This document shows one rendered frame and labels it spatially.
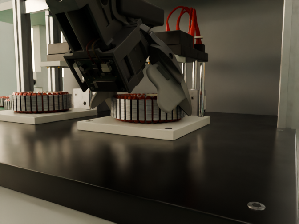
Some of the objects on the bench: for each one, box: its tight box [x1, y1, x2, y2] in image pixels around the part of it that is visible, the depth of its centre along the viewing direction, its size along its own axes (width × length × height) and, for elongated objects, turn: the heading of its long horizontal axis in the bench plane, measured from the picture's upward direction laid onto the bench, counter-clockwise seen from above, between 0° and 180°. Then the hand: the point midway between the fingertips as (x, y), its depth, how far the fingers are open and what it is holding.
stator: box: [10, 91, 72, 113], centre depth 51 cm, size 11×11×4 cm
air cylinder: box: [73, 88, 110, 112], centre depth 64 cm, size 5×8×6 cm
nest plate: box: [0, 108, 97, 125], centre depth 52 cm, size 15×15×1 cm
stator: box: [111, 93, 185, 123], centre depth 40 cm, size 11×11×4 cm
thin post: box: [199, 63, 205, 116], centre depth 43 cm, size 2×2×10 cm
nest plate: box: [77, 115, 210, 140], centre depth 40 cm, size 15×15×1 cm
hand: (150, 108), depth 40 cm, fingers closed on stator, 13 cm apart
